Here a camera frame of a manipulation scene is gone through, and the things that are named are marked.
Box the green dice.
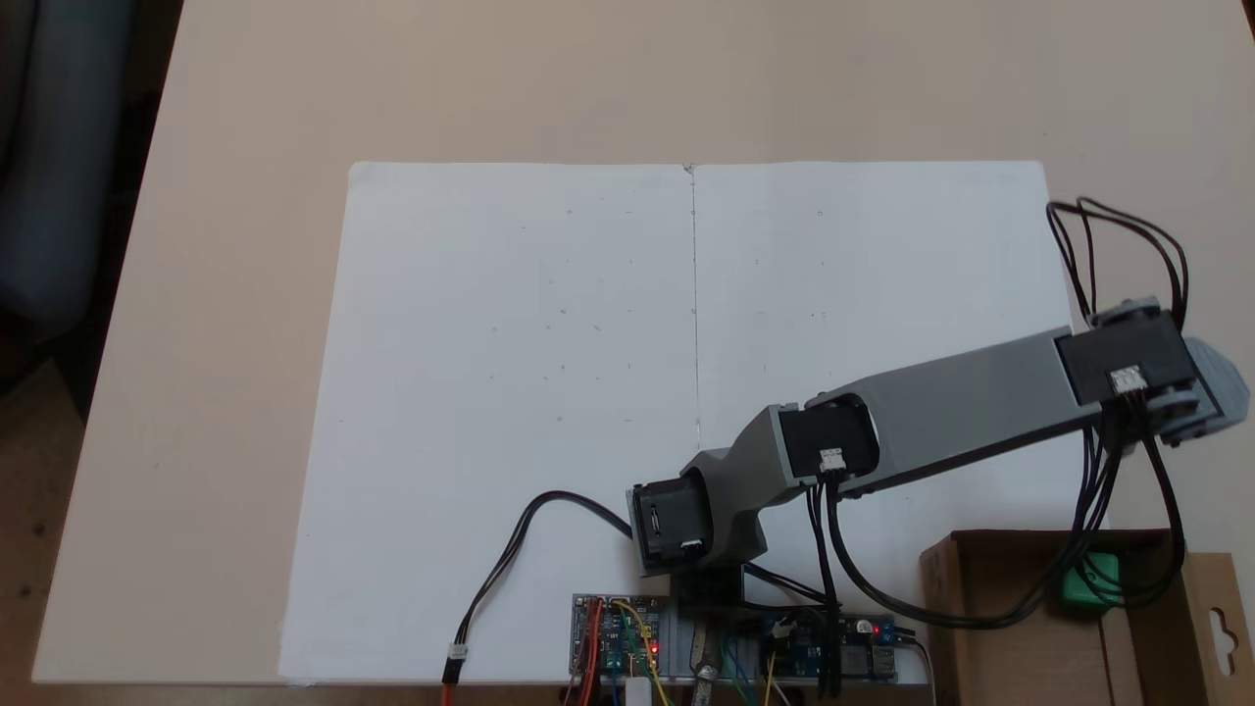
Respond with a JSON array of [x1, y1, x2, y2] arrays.
[[1062, 552, 1122, 611]]

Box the brown cardboard box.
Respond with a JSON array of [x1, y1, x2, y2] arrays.
[[920, 529, 1255, 706]]

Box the white paper sheet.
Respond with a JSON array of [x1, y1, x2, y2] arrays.
[[277, 162, 699, 684], [689, 160, 1111, 684]]

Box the blue circuit board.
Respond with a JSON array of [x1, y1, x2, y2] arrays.
[[753, 612, 899, 681]]

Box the grey base mounting plate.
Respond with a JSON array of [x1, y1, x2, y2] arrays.
[[665, 600, 748, 680]]

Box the green circuit board red LED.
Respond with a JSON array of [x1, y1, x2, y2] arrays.
[[571, 592, 670, 680]]

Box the blue grey chair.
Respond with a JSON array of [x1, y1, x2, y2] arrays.
[[0, 0, 138, 339]]

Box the black servo cable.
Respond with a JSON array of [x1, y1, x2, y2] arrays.
[[740, 480, 846, 692], [822, 402, 1193, 630], [1045, 197, 1190, 330]]

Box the white usb cable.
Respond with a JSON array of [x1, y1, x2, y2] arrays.
[[894, 632, 938, 706]]

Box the green jumper wire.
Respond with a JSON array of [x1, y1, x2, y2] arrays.
[[719, 632, 762, 705]]

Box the yellow jumper wire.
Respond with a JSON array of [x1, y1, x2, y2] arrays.
[[610, 600, 679, 706]]

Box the long black power cable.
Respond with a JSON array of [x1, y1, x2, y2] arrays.
[[441, 489, 638, 685]]

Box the red orange wire bundle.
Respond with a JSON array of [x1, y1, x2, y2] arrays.
[[439, 598, 605, 706]]

